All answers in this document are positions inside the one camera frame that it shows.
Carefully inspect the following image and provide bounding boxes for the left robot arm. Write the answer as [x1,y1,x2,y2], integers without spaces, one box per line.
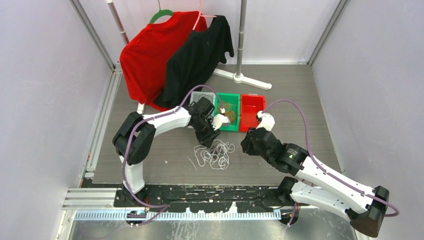
[112,97,221,207]

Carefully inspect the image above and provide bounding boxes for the red plastic bin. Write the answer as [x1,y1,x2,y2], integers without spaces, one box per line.
[238,94,266,132]

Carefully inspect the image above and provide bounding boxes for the pink clothes hanger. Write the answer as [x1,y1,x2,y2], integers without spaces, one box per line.
[192,0,217,31]

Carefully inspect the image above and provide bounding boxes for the green plastic bin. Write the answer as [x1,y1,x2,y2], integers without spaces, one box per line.
[217,92,241,132]

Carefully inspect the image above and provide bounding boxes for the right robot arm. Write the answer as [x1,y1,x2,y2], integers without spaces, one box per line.
[240,127,390,238]

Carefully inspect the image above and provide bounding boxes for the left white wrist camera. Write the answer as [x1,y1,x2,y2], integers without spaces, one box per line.
[211,107,231,131]

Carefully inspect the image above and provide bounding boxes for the white plastic bin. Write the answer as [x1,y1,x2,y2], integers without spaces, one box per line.
[187,91,216,110]

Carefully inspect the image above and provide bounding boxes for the white cable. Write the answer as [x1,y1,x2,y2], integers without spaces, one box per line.
[193,139,236,171]

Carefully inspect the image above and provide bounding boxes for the orange cable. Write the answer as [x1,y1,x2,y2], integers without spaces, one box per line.
[218,100,239,125]

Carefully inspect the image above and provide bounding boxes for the black t-shirt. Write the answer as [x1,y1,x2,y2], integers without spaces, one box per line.
[153,15,235,109]

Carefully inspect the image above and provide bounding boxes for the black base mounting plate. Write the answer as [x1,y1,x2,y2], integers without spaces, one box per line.
[135,184,294,214]

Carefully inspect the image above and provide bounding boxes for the red t-shirt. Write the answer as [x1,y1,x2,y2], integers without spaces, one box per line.
[119,11,208,112]

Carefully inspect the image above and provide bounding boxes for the green clothes hanger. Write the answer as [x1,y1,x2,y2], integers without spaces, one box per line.
[149,9,174,24]

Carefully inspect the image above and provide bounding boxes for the white clothes rack stand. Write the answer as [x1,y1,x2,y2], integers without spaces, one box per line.
[136,0,273,115]

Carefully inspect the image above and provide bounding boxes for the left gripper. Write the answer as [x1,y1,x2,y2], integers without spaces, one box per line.
[192,118,221,148]

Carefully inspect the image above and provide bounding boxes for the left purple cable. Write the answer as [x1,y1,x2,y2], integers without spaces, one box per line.
[120,84,224,227]

